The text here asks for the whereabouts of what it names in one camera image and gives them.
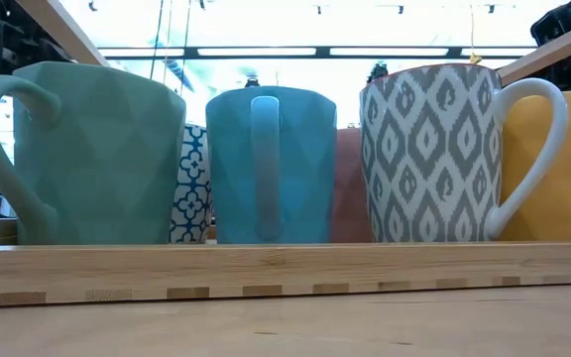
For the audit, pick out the light blue faceted mug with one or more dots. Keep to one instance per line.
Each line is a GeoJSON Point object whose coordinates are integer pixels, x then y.
{"type": "Point", "coordinates": [305, 173]}

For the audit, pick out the pink mug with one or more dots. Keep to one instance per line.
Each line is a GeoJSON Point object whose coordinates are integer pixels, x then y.
{"type": "Point", "coordinates": [347, 198]}

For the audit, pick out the blue floral white mug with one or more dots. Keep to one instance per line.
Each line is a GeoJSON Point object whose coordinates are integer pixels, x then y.
{"type": "Point", "coordinates": [191, 188]}

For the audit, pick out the grey ikat pattern mug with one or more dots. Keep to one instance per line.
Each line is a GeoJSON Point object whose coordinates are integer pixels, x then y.
{"type": "Point", "coordinates": [424, 149]}

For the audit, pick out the green faceted mug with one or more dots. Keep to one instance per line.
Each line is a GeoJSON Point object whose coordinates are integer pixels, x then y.
{"type": "Point", "coordinates": [107, 163]}

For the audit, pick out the yellow faceted mug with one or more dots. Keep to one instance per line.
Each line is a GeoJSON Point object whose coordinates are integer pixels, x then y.
{"type": "Point", "coordinates": [568, 198]}

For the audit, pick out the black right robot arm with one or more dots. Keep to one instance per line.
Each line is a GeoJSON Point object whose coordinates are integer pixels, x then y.
{"type": "Point", "coordinates": [558, 25]}

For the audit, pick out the small black round camera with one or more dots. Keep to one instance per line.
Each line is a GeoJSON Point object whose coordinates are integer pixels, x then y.
{"type": "Point", "coordinates": [252, 82]}

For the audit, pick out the black overhead frame beam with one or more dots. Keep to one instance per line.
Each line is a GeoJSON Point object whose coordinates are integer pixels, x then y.
{"type": "Point", "coordinates": [322, 51]}

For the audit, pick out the black overhead camera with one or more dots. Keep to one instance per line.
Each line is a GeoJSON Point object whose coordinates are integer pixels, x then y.
{"type": "Point", "coordinates": [377, 73]}

